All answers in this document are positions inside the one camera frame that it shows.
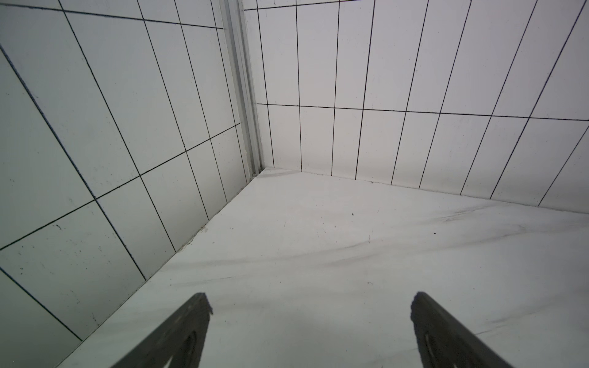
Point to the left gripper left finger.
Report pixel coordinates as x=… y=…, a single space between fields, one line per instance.
x=178 y=341

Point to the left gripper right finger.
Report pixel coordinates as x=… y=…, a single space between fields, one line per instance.
x=445 y=342

